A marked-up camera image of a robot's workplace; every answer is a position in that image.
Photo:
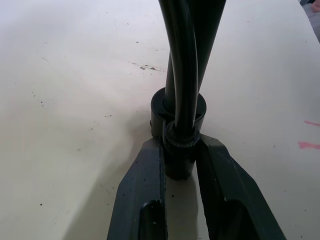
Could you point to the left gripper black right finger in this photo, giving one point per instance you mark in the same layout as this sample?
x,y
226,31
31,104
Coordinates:
x,y
230,190

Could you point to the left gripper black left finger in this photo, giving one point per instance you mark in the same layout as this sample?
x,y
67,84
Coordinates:
x,y
140,195

